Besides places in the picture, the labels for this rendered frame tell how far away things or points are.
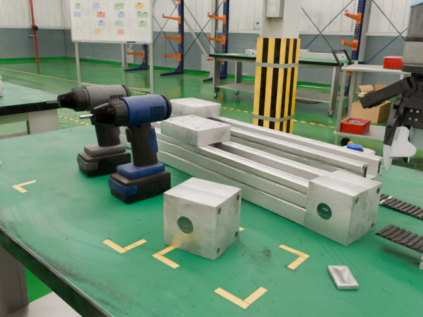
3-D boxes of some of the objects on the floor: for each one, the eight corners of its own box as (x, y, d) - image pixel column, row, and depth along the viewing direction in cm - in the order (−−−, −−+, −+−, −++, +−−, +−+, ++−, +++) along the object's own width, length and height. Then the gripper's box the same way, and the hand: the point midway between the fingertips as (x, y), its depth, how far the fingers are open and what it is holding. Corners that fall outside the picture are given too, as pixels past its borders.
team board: (68, 101, 651) (56, -28, 591) (87, 97, 695) (78, -23, 636) (147, 109, 599) (143, -31, 540) (163, 104, 643) (160, -26, 584)
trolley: (439, 160, 383) (461, 53, 352) (438, 176, 337) (464, 55, 306) (332, 144, 431) (344, 48, 400) (318, 156, 385) (330, 50, 354)
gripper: (435, 69, 68) (413, 182, 74) (464, 66, 76) (442, 168, 83) (386, 65, 74) (370, 170, 80) (419, 63, 83) (402, 158, 89)
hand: (394, 161), depth 83 cm, fingers open, 8 cm apart
